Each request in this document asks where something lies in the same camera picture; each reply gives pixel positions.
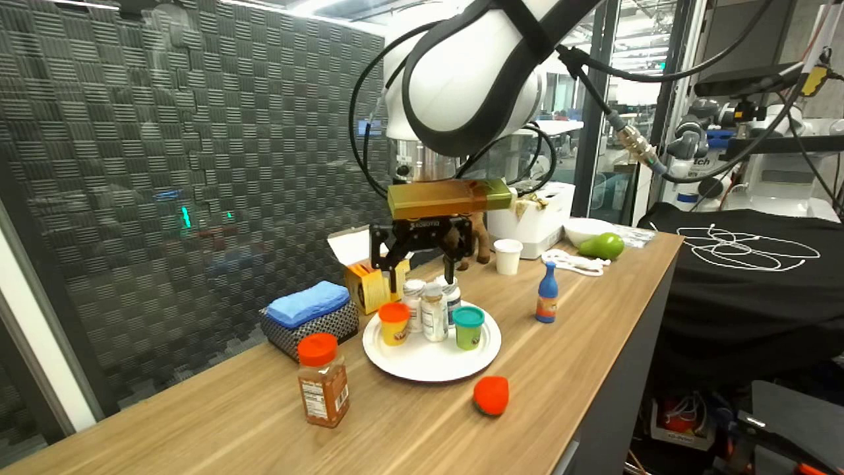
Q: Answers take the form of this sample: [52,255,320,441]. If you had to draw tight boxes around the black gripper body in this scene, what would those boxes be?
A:
[383,213,482,253]

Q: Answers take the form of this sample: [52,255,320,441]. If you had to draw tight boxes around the tall white pill bottle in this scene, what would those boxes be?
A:
[419,286,451,345]

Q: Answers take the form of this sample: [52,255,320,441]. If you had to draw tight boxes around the yellow tub with orange lid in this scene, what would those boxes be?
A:
[378,300,414,349]

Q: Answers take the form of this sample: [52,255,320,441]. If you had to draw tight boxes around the green tub with teal lid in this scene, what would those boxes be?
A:
[449,303,489,354]

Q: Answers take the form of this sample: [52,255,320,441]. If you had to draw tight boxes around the white paper plate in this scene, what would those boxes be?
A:
[360,300,503,385]

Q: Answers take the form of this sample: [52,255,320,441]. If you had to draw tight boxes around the open yellow cardboard box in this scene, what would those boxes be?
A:
[324,224,416,316]

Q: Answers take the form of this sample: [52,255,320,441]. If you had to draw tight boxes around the white paper cup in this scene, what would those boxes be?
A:
[490,237,526,276]

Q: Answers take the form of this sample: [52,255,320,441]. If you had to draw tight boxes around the white indoor planter with lamp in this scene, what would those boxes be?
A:
[486,180,580,261]

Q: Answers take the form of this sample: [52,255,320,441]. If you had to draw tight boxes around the dried brown plant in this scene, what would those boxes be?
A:
[511,187,554,220]

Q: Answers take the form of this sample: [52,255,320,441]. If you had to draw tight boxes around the blue sponge cloth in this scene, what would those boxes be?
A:
[261,280,354,333]

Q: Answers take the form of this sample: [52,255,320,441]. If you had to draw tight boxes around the blue cap sauce bottle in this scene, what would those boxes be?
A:
[533,258,565,328]

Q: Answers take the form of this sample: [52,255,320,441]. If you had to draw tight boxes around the grey woven basket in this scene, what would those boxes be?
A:
[260,298,362,362]

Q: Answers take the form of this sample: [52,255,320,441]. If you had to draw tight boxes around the white bowl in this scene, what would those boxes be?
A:
[563,217,620,250]

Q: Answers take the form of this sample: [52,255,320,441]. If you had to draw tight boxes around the red plush ball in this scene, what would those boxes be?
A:
[469,373,514,419]

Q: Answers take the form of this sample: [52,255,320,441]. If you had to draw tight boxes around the green avocado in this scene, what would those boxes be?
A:
[576,230,627,265]

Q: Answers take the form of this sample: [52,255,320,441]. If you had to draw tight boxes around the spice jar with orange lid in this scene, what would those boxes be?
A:
[296,331,354,429]

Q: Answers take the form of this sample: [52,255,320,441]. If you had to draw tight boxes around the clear plastic sheet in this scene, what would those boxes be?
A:
[616,222,656,250]

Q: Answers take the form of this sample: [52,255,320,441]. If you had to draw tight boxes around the black cloth cover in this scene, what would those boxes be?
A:
[635,200,844,354]

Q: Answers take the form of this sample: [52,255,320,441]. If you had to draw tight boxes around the black metal bar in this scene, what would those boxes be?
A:
[720,133,844,163]

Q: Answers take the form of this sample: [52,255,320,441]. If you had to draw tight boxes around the grey monitor panel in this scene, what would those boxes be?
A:
[703,0,799,90]

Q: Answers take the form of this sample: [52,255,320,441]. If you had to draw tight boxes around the yellow tag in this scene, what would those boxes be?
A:
[795,64,833,101]

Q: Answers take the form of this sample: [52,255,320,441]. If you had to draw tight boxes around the glossy wrist camera block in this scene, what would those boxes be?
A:
[386,177,514,222]

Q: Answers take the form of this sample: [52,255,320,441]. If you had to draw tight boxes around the white cable bundle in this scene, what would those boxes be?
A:
[539,249,609,280]

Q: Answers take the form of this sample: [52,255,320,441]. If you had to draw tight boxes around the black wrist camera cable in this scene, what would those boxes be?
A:
[347,22,559,206]

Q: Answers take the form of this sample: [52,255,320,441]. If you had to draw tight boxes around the black hose with metal fitting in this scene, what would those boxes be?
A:
[558,42,707,181]

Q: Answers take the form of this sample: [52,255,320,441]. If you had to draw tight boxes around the thin white cable loops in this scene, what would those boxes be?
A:
[675,222,823,275]

